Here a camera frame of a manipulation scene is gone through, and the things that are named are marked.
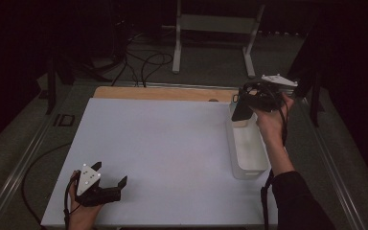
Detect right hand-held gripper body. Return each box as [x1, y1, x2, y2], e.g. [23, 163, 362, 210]
[245, 74, 299, 113]

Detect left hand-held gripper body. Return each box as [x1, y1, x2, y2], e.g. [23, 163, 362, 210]
[75, 163, 123, 207]

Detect black phone case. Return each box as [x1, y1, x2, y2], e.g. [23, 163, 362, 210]
[231, 95, 255, 123]

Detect white plastic bin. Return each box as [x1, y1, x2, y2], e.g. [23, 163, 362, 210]
[226, 102, 270, 180]

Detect person's right hand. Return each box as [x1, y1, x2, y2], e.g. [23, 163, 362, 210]
[254, 94, 295, 145]

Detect person's left hand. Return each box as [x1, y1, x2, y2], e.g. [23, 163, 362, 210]
[68, 170, 104, 230]

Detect black tripod stand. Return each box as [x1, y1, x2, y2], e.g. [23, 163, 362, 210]
[44, 47, 113, 115]
[262, 32, 326, 128]

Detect white table mat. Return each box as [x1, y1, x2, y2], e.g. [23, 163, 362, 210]
[40, 97, 301, 228]

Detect white metal stand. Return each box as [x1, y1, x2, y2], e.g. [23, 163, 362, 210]
[162, 0, 266, 80]

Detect right hand-held gripper cable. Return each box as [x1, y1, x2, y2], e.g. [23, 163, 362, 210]
[260, 80, 290, 230]

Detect hand-held gripper cable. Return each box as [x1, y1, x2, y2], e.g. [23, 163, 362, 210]
[260, 80, 290, 230]
[21, 142, 80, 230]

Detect black rectangular floor bracket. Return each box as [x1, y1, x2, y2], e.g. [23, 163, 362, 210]
[52, 113, 76, 127]

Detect left hand-held gripper cable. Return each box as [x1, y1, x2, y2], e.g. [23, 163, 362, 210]
[21, 142, 80, 230]

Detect grey metal rail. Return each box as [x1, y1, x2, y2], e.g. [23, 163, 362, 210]
[300, 95, 368, 230]
[0, 90, 65, 230]

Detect black floor cables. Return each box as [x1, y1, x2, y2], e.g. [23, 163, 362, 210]
[109, 32, 174, 88]

